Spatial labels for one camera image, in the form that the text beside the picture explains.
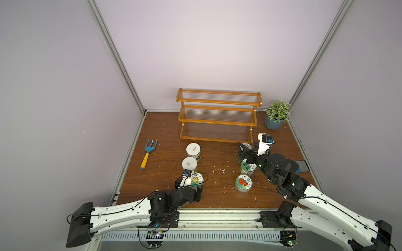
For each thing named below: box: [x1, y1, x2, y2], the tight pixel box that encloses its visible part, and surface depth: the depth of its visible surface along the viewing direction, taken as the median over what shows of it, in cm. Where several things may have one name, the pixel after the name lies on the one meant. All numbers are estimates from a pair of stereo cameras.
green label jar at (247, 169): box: [240, 158, 258, 175], surface depth 83 cm
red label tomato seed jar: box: [235, 174, 253, 195], surface depth 78 cm
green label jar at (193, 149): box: [185, 142, 201, 163], surface depth 90 cm
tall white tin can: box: [181, 156, 198, 171], surface depth 84 cm
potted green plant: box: [262, 97, 292, 131], surface depth 101 cm
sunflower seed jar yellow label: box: [190, 172, 204, 188], surface depth 79 cm
